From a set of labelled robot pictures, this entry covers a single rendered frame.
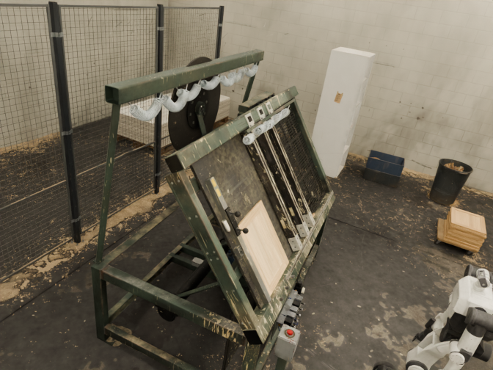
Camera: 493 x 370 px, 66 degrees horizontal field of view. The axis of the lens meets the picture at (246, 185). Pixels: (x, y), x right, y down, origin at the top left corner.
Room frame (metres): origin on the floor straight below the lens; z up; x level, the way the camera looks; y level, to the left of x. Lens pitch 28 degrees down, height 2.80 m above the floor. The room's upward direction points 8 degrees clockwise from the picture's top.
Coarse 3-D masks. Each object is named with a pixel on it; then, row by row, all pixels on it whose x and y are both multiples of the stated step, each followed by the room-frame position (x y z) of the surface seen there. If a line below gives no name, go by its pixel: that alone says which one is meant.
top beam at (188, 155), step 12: (276, 96) 3.39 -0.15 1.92; (288, 96) 3.65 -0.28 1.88; (252, 108) 3.08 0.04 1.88; (264, 108) 3.07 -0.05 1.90; (276, 108) 3.28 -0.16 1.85; (240, 120) 2.63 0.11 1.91; (216, 132) 2.30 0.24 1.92; (228, 132) 2.42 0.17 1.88; (240, 132) 2.55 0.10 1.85; (192, 144) 2.03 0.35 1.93; (204, 144) 2.12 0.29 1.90; (216, 144) 2.23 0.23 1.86; (168, 156) 1.89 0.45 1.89; (180, 156) 1.88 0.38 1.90; (192, 156) 1.97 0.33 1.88; (180, 168) 1.86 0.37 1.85
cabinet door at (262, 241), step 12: (252, 216) 2.29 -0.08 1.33; (264, 216) 2.41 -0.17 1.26; (240, 228) 2.10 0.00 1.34; (252, 228) 2.22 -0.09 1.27; (264, 228) 2.33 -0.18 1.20; (252, 240) 2.15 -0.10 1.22; (264, 240) 2.26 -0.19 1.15; (276, 240) 2.38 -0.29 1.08; (252, 252) 2.07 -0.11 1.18; (264, 252) 2.19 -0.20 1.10; (276, 252) 2.31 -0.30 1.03; (264, 264) 2.11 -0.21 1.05; (276, 264) 2.22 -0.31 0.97; (264, 276) 2.04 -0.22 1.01; (276, 276) 2.15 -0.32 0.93
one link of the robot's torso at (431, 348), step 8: (440, 328) 1.88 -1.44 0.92; (432, 336) 1.87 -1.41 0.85; (424, 344) 1.88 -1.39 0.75; (432, 344) 1.78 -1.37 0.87; (440, 344) 1.74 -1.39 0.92; (448, 344) 1.72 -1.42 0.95; (408, 352) 1.90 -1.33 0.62; (416, 352) 1.84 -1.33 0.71; (424, 352) 1.79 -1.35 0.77; (432, 352) 1.76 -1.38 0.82; (440, 352) 1.74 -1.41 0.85; (448, 352) 1.71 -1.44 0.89; (408, 360) 1.82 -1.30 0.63; (416, 360) 1.80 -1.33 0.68; (424, 360) 1.78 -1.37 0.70; (432, 360) 1.77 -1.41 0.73; (424, 368) 1.76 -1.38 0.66
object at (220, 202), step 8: (208, 184) 2.08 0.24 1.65; (216, 184) 2.11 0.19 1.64; (216, 192) 2.06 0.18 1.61; (216, 200) 2.05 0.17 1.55; (224, 200) 2.09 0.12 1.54; (224, 208) 2.04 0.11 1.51; (224, 216) 2.03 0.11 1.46; (232, 232) 2.01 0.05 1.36; (240, 240) 2.00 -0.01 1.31; (248, 256) 1.98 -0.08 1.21; (248, 264) 1.96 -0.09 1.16; (256, 272) 1.96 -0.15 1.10; (256, 280) 1.93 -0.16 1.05; (264, 288) 1.94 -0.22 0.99; (264, 296) 1.91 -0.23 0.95
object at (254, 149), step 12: (252, 120) 2.78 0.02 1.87; (252, 132) 2.69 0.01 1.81; (252, 144) 2.70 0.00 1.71; (252, 156) 2.70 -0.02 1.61; (264, 168) 2.66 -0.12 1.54; (264, 180) 2.65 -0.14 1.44; (276, 192) 2.62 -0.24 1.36; (276, 204) 2.61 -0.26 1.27; (288, 216) 2.61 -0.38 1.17; (288, 228) 2.56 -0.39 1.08; (288, 240) 2.55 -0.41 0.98
